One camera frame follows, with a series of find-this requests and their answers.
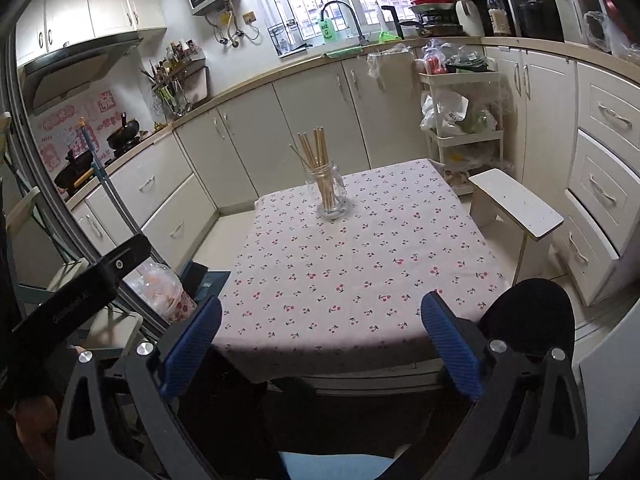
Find clear glass jar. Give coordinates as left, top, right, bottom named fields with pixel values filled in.
left=304, top=160, right=348, bottom=219

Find grey range hood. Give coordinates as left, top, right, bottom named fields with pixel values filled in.
left=20, top=37, right=143, bottom=116

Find white thermos jug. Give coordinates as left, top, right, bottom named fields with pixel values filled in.
left=454, top=0, right=483, bottom=38

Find beige kitchen countertop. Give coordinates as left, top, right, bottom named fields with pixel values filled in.
left=62, top=35, right=640, bottom=211

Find hanging kitchen utensils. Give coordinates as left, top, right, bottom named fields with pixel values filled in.
left=140, top=62, right=193, bottom=118

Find clear hanging plastic bag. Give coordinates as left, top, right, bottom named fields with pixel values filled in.
left=366, top=44, right=418, bottom=81

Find curved metal faucet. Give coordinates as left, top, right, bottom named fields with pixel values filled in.
left=320, top=1, right=371, bottom=47

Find metal wall spice rack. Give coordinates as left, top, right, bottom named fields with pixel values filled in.
left=147, top=52, right=208, bottom=111

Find small white stool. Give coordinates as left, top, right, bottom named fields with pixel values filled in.
left=467, top=168, right=565, bottom=273

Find white electric water boiler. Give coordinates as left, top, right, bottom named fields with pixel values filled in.
left=546, top=0, right=608, bottom=46

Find bunch of wooden chopsticks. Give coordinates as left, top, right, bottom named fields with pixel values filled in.
left=289, top=127, right=341, bottom=211

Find stack of pots and pans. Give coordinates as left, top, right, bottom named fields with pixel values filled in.
left=389, top=0, right=466, bottom=38

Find grey sliding door frame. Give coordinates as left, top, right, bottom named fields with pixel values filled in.
left=0, top=20, right=166, bottom=331

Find cream flat wall cabinets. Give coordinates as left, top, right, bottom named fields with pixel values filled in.
left=15, top=0, right=168, bottom=68

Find cream panelled base cabinets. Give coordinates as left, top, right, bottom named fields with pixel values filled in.
left=482, top=44, right=640, bottom=308

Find blue mop pole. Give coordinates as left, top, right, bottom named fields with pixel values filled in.
left=76, top=117, right=148, bottom=241

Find cream double-door base cabinets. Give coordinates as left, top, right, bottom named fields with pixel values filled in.
left=172, top=45, right=436, bottom=211

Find black wok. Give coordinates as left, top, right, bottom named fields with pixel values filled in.
left=106, top=112, right=142, bottom=153
left=54, top=147, right=98, bottom=191

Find white tiered trolley cart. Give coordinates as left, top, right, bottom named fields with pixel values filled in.
left=417, top=71, right=516, bottom=196

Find black countertop stand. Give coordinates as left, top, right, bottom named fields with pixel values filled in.
left=381, top=5, right=405, bottom=41

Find blue dustpan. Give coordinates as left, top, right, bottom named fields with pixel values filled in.
left=177, top=259, right=232, bottom=311

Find clear plastic bottle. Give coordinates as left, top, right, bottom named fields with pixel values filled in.
left=486, top=0, right=507, bottom=37

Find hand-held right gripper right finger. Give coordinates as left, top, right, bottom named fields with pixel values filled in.
left=420, top=291, right=590, bottom=480

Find bag of green vegetables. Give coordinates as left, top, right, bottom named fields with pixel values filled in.
left=457, top=107, right=498, bottom=135

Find pink wall stickers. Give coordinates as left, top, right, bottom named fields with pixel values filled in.
left=34, top=89, right=126, bottom=173

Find pink printed trash bin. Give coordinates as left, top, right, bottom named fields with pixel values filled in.
left=122, top=262, right=198, bottom=326

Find person's left hand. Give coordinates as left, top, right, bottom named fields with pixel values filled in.
left=14, top=394, right=60, bottom=456

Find black electric kettle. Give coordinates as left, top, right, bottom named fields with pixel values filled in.
left=512, top=0, right=563, bottom=43

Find crumpled clear plastic bag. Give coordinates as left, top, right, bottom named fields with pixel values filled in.
left=582, top=7, right=640, bottom=61

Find white cutting board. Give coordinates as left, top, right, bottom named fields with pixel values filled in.
left=190, top=64, right=211, bottom=105

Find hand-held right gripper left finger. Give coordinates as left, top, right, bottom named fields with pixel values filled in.
left=55, top=295, right=223, bottom=480

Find black round stool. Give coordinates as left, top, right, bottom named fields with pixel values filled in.
left=475, top=277, right=577, bottom=361

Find white framed window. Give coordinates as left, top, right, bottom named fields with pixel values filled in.
left=255, top=0, right=453, bottom=43

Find water heater hoses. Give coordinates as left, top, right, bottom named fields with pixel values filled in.
left=204, top=7, right=261, bottom=51

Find row of condiment bottles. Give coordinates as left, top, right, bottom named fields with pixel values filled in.
left=160, top=39, right=203, bottom=66

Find cream two-drawer base cabinet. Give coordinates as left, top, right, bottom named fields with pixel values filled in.
left=67, top=132, right=221, bottom=281

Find white plastic shopping bags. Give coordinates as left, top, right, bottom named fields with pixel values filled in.
left=420, top=91, right=471, bottom=138

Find black bowl in plastic bag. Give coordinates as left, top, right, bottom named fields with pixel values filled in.
left=445, top=47, right=491, bottom=75

